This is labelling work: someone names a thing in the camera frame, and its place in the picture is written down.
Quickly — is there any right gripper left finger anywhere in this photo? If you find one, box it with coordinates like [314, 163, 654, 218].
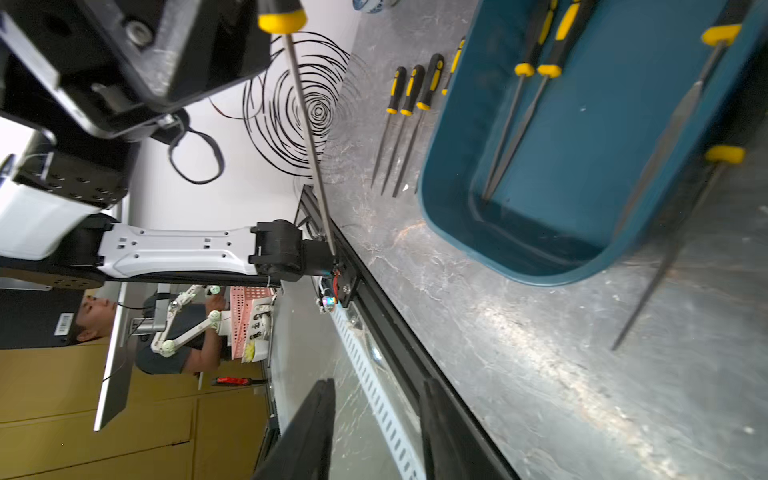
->
[252, 379, 336, 479]

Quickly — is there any file tool in box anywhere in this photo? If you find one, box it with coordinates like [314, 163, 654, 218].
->
[612, 0, 752, 237]
[257, 0, 337, 258]
[610, 144, 747, 352]
[416, 36, 466, 120]
[481, 0, 597, 203]
[482, 0, 559, 200]

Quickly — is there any white desk monitor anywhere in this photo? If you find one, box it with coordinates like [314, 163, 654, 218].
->
[93, 282, 136, 432]

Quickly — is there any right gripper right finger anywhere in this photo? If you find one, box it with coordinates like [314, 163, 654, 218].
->
[420, 379, 519, 480]

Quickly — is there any blue white patterned bowl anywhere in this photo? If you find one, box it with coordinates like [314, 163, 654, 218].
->
[352, 0, 399, 14]

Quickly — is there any grey slotted cable duct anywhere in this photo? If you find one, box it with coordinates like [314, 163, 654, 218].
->
[331, 306, 426, 479]

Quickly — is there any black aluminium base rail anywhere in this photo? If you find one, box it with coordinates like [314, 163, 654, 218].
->
[293, 184, 517, 480]

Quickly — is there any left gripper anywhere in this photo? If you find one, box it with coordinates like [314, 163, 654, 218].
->
[77, 1, 271, 139]

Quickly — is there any black yellow file tool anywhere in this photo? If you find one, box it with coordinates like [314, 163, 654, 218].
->
[392, 53, 446, 198]

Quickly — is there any teal plastic storage box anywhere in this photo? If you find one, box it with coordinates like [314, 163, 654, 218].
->
[419, 1, 767, 287]

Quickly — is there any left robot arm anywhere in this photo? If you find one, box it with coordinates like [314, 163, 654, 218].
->
[1, 1, 336, 290]

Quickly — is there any person in background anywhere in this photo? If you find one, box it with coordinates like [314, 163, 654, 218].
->
[73, 292, 231, 375]

